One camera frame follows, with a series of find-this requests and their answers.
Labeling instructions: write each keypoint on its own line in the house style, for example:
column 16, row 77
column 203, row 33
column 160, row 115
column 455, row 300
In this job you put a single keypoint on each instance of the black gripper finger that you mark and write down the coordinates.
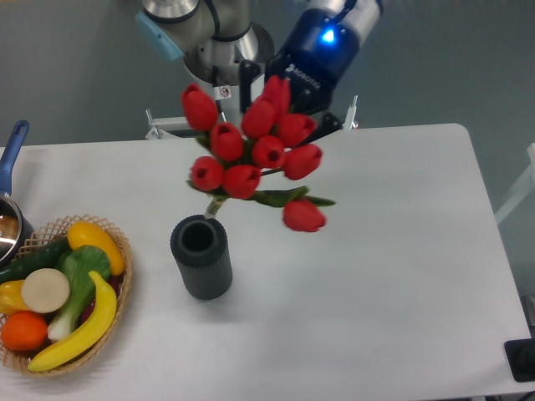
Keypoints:
column 251, row 81
column 329, row 124

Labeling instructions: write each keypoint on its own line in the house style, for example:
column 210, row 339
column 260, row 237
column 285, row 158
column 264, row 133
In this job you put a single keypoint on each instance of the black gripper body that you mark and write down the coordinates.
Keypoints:
column 314, row 57

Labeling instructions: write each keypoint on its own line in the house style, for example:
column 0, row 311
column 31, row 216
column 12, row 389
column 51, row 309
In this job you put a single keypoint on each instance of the red tulip bouquet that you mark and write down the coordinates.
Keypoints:
column 269, row 139

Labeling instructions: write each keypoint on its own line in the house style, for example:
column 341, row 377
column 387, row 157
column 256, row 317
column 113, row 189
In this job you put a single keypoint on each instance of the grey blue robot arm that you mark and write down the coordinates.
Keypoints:
column 174, row 28

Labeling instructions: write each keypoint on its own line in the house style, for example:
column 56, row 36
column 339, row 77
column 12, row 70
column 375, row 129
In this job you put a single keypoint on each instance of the dark grey ribbed vase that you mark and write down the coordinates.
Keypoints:
column 200, row 248

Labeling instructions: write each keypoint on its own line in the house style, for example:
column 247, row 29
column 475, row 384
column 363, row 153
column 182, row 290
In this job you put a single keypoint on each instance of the right table clamp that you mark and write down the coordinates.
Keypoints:
column 350, row 121

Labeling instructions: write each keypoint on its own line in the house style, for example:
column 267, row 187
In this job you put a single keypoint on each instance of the table clamp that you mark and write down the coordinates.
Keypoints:
column 350, row 121
column 167, row 128

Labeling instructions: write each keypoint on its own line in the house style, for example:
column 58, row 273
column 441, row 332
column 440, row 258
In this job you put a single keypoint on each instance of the left table clamp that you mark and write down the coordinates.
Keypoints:
column 167, row 128

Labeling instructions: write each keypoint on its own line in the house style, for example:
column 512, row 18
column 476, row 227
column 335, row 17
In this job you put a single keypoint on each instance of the yellow lemon squash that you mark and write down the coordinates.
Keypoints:
column 85, row 233

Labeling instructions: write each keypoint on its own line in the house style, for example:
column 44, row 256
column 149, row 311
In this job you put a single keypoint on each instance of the woven wicker basket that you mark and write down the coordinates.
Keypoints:
column 53, row 231

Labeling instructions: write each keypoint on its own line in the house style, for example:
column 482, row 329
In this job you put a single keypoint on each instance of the green bok choy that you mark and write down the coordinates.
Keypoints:
column 76, row 266

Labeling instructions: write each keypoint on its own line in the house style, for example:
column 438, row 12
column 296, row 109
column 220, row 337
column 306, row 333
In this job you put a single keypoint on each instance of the green cucumber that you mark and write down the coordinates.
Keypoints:
column 46, row 256

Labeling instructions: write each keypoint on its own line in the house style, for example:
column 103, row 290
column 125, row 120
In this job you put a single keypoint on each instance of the beige round slice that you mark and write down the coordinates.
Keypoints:
column 45, row 290

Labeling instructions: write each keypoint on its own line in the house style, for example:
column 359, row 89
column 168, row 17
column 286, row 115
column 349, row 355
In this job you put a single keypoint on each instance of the black device at edge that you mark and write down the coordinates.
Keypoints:
column 520, row 356

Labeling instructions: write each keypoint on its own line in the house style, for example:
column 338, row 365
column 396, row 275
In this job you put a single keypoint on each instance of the yellow banana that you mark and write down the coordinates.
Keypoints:
column 86, row 335

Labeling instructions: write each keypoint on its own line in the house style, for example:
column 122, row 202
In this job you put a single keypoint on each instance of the yellow bell pepper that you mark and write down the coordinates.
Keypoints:
column 11, row 300

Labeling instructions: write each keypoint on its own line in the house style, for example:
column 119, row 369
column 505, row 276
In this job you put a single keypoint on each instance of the orange fruit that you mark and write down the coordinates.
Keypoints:
column 24, row 332

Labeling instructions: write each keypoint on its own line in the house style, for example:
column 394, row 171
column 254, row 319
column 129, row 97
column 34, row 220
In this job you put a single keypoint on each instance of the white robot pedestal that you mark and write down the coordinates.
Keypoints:
column 214, row 65

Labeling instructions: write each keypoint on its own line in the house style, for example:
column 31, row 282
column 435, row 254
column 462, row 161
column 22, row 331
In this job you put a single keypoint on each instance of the white frame at right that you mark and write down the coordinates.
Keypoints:
column 519, row 190

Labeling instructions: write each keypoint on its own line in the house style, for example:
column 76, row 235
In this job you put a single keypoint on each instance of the blue handled saucepan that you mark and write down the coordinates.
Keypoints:
column 15, row 228

